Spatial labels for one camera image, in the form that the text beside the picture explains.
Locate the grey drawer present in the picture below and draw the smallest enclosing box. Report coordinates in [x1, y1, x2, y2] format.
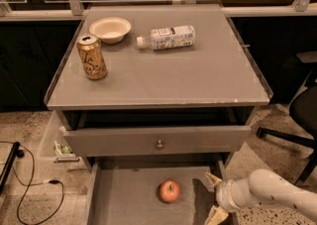
[84, 162, 225, 225]
[62, 126, 251, 157]

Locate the gold beverage can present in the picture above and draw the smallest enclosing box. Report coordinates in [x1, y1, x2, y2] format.
[77, 34, 108, 80]

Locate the grey top drawer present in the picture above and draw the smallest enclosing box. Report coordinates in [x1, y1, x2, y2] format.
[62, 126, 251, 157]

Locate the black office chair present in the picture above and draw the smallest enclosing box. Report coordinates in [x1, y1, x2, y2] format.
[250, 51, 317, 187]

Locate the black floor stand bar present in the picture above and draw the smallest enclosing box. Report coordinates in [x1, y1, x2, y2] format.
[0, 142, 20, 193]

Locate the clear plastic water bottle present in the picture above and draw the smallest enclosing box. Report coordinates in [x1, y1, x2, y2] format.
[137, 25, 196, 51]

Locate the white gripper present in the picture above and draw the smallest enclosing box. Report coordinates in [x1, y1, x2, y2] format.
[204, 172, 240, 225]

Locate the white paper bowl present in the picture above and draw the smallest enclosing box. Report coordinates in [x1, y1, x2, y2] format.
[89, 17, 132, 45]

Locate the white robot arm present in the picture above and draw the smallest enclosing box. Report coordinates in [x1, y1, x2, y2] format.
[204, 169, 317, 225]

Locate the grey middle drawer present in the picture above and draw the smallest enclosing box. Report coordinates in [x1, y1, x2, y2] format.
[84, 162, 225, 225]

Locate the grey drawer cabinet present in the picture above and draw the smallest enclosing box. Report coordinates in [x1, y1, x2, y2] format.
[44, 3, 273, 168]

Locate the clear plastic storage bin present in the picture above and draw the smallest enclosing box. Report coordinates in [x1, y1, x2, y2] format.
[38, 112, 86, 169]

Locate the red apple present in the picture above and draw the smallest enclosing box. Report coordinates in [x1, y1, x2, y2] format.
[158, 179, 180, 203]

